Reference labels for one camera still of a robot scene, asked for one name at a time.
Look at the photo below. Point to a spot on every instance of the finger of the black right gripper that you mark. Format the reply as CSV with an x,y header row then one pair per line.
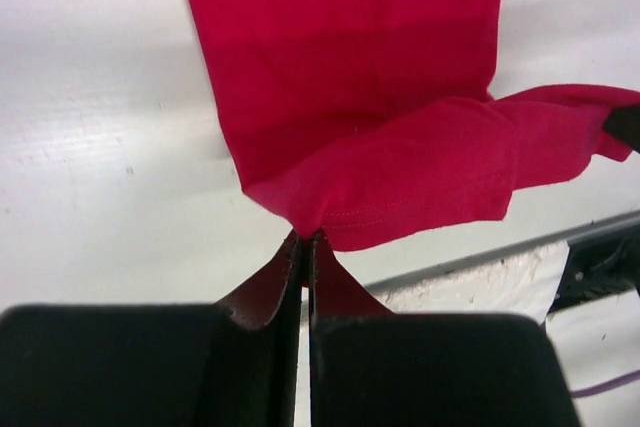
x,y
623,124

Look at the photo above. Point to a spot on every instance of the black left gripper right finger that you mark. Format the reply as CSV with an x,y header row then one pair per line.
x,y
370,366

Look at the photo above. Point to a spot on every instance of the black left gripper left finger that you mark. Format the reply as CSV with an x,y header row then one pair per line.
x,y
228,363

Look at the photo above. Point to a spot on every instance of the red t-shirt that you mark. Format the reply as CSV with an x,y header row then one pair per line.
x,y
372,120

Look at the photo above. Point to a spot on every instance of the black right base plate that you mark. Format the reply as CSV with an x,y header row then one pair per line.
x,y
598,267

